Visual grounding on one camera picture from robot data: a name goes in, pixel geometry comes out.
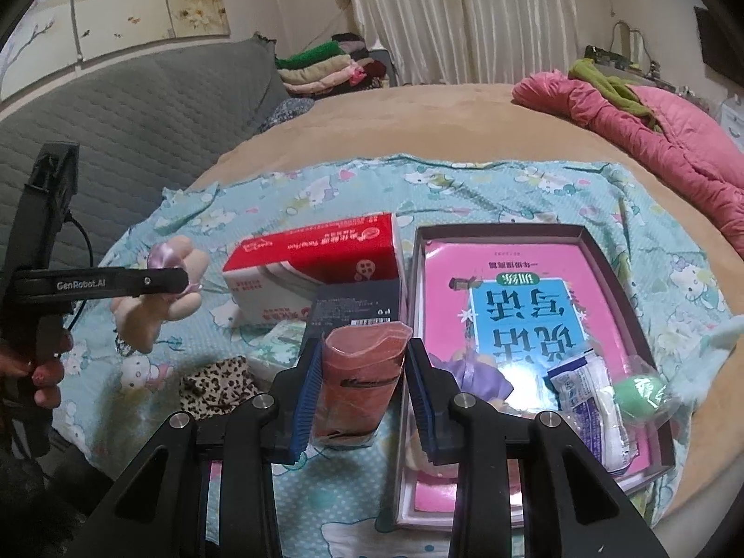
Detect pink quilt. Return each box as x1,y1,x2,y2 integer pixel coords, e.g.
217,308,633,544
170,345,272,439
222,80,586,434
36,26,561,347
512,71,743,252

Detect wall painting panels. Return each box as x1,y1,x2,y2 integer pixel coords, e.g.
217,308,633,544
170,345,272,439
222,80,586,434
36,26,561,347
1,0,230,100

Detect stack of folded clothes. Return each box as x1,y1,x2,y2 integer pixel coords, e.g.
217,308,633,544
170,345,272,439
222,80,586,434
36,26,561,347
275,33,399,100

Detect black wall television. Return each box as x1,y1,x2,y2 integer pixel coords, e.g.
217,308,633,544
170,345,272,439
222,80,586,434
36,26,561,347
694,7,743,86

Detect pink plush toy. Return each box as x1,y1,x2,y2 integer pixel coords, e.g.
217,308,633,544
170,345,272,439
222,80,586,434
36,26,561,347
110,236,209,354

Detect green cloth on quilt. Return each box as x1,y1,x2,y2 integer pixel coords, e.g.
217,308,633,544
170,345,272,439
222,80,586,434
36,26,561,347
569,58,662,133

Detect pink cosmetic pouch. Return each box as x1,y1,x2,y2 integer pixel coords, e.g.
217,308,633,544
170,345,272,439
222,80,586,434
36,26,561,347
313,321,412,448

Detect red white tissue box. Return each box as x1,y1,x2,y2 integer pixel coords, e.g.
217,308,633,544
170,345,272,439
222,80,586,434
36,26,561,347
222,213,404,327

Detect beige bed blanket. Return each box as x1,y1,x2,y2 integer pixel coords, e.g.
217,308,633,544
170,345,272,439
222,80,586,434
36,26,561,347
194,85,743,512

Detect leopard print scrunchie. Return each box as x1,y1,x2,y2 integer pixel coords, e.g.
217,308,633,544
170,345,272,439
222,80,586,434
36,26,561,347
179,357,261,421

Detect blue white wipes packet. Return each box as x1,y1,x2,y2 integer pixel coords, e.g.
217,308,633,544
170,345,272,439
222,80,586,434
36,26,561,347
547,348,634,474

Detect green white tissue pack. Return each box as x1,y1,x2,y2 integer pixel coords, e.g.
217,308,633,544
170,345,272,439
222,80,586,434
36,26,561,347
246,320,306,384

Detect person's left hand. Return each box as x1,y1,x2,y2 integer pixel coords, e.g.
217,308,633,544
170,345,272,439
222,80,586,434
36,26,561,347
0,339,64,409

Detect cluttered side table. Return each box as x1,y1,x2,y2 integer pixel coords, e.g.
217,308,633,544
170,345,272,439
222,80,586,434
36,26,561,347
584,20,676,92

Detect white curtain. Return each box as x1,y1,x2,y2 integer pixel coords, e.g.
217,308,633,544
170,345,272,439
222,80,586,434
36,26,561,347
351,0,579,85

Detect dark blue small box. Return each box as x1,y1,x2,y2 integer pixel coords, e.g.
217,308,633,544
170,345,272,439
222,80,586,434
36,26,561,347
303,279,405,341

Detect green round sponge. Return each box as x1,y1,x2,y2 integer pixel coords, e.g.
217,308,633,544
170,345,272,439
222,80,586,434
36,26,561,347
613,374,667,427

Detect white drawer cabinet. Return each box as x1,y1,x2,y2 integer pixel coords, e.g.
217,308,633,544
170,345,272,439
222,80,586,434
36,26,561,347
719,94,744,153

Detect Hello Kitty blue sheet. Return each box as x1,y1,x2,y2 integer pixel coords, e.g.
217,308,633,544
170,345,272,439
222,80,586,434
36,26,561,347
53,155,743,523

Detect black camera cable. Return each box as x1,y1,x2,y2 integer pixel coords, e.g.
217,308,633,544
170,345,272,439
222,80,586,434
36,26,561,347
60,210,96,333

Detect pink box lid tray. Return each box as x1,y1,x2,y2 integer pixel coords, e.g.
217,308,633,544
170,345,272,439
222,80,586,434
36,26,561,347
409,223,675,494

